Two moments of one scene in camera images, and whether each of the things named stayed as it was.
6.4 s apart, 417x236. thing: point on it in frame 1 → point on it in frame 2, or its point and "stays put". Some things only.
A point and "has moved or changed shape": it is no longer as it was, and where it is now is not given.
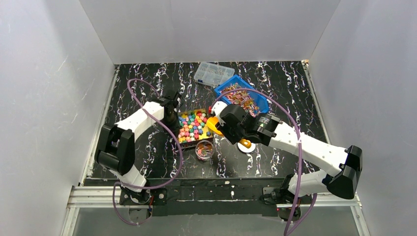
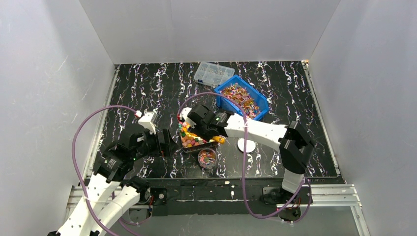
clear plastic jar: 204,149 → 207,158
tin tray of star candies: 193,127 stays put
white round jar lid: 245,150 stays put
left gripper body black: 172,115 → 166,141
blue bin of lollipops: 254,103 stays put
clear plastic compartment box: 213,74 stays put
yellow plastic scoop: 211,123 has moved or changed shape
